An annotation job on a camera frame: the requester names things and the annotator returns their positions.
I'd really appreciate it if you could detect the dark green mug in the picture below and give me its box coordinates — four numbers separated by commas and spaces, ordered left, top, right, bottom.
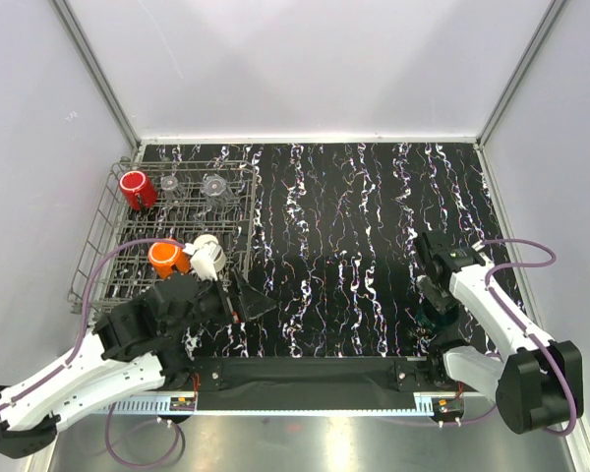
416, 304, 460, 336

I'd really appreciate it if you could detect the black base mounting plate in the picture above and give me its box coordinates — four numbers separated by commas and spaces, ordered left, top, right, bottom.
156, 357, 474, 416

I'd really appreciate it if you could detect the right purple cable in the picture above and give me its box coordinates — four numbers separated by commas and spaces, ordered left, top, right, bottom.
476, 238, 579, 438

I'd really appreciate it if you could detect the orange translucent cup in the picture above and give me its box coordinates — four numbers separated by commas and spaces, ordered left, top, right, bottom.
147, 242, 191, 279

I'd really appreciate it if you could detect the purple cable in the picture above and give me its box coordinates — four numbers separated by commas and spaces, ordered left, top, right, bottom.
476, 238, 579, 438
0, 239, 188, 443

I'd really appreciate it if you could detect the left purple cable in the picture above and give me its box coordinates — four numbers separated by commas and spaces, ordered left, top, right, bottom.
0, 239, 188, 443

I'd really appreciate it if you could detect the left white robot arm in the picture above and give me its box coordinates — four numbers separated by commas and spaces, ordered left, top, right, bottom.
0, 270, 276, 459

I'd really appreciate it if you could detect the black marble pattern mat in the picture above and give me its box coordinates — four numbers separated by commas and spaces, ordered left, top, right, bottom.
144, 143, 501, 358

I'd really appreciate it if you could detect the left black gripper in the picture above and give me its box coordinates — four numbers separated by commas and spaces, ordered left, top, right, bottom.
161, 267, 276, 337

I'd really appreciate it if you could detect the white steel tumbler brown band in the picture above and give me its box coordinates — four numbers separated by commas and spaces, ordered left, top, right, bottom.
193, 234, 226, 275

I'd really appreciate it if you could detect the grey wire dish rack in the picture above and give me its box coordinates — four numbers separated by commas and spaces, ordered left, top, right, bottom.
67, 159, 259, 314

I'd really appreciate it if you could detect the large clear plastic cup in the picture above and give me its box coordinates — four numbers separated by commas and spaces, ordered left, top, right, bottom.
201, 174, 235, 209

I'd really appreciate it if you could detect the red plastic cup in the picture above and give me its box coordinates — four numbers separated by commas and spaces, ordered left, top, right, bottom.
119, 170, 157, 211

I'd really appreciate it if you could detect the small clear plastic cup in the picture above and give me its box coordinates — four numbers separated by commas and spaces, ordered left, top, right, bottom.
160, 175, 184, 205

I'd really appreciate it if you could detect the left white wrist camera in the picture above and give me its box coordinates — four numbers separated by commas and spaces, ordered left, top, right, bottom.
182, 243, 218, 281

